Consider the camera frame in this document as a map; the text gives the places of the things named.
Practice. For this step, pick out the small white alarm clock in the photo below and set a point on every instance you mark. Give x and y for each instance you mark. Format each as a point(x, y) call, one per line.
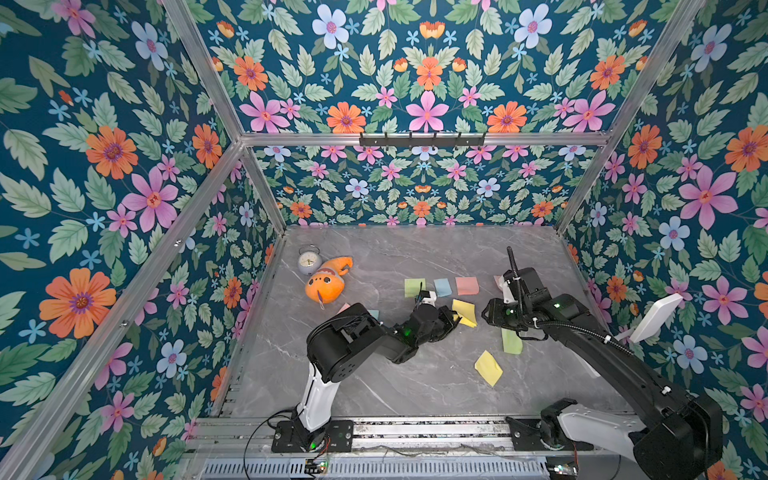
point(309, 259)

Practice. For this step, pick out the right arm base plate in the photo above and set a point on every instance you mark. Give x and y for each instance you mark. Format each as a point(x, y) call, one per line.
point(530, 434)

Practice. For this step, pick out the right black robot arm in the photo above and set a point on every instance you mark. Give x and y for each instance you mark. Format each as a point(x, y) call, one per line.
point(671, 435)

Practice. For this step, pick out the torn green sheet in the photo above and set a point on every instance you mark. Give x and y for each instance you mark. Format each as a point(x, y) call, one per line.
point(511, 342)

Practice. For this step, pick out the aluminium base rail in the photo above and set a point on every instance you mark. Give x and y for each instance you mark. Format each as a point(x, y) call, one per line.
point(392, 447)

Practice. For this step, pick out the black hook rail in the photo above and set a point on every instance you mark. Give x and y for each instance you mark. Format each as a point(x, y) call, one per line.
point(408, 140)

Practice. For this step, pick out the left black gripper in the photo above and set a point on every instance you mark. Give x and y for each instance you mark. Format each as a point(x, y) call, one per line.
point(443, 316)

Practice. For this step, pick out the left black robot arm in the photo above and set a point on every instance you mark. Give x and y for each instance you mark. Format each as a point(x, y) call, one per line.
point(339, 346)

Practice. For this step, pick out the torn yellow sheet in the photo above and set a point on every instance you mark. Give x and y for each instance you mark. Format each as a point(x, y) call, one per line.
point(488, 368)

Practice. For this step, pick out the green memo pad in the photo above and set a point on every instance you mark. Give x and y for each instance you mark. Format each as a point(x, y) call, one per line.
point(413, 287)

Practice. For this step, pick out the yellow memo pad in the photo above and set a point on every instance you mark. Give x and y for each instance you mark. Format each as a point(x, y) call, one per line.
point(466, 312)

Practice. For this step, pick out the pale white memo pad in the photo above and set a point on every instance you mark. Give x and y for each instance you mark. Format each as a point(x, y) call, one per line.
point(442, 287)

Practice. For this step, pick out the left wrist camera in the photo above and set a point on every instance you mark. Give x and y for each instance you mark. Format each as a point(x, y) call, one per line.
point(427, 297)

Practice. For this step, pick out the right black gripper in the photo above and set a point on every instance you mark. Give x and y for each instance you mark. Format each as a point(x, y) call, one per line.
point(498, 312)

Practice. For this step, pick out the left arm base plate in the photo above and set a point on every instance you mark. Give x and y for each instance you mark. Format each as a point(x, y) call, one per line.
point(292, 437)

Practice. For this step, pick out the orange fish plush toy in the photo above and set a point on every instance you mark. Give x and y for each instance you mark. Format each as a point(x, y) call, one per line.
point(327, 283)

